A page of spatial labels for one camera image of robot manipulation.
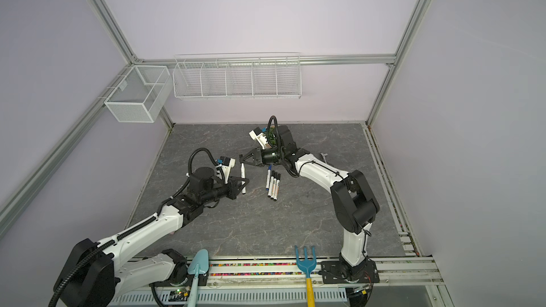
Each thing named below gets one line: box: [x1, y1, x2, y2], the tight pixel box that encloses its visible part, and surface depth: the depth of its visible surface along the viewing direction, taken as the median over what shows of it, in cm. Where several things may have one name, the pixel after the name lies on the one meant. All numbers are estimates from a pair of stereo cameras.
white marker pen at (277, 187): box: [273, 173, 281, 202], surface depth 98 cm
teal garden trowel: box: [187, 248, 210, 307], surface depth 75 cm
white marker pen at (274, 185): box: [270, 171, 278, 200], surface depth 98 cm
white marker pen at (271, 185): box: [267, 170, 275, 198], surface depth 98 cm
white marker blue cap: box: [265, 164, 273, 192], surface depth 99 cm
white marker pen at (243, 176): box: [241, 162, 246, 195], surface depth 80 cm
